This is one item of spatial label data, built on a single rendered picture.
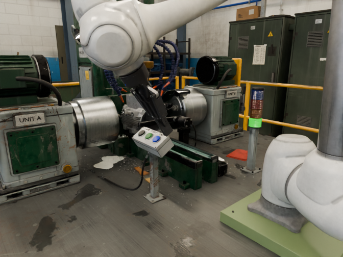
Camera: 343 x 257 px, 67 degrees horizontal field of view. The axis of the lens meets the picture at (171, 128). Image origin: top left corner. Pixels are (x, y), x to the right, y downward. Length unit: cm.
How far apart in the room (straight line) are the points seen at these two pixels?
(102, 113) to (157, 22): 81
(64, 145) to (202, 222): 66
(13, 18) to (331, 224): 633
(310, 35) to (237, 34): 123
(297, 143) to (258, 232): 30
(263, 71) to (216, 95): 291
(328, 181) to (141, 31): 53
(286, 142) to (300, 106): 344
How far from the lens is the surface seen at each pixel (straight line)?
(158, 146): 92
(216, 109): 171
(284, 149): 87
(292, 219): 96
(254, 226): 92
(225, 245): 89
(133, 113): 141
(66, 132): 121
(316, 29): 424
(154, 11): 53
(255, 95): 128
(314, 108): 424
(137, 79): 69
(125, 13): 50
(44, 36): 662
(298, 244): 90
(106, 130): 129
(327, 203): 73
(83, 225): 100
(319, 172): 72
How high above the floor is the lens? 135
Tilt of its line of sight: 15 degrees down
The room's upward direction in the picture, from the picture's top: straight up
